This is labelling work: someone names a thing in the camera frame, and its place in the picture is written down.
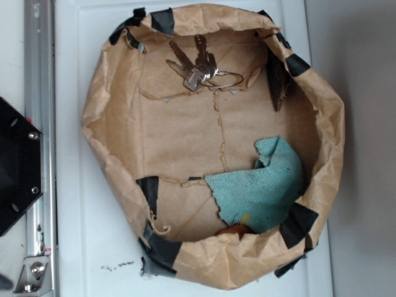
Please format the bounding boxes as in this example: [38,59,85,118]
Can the silver keys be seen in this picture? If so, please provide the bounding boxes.
[166,35,244,92]

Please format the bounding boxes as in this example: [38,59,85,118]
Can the brown paper bag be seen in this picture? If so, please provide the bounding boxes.
[82,4,345,290]

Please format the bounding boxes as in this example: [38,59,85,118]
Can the teal knitted cloth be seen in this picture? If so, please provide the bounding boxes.
[204,136,304,234]

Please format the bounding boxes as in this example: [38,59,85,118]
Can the orange round object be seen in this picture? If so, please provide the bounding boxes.
[215,223,254,239]

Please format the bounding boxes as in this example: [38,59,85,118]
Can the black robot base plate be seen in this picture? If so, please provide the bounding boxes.
[1,98,43,236]

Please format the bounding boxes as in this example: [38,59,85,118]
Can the aluminium extrusion rail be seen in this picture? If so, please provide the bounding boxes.
[24,1,59,296]

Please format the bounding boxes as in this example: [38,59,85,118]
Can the metal corner bracket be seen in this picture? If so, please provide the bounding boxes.
[12,256,52,296]

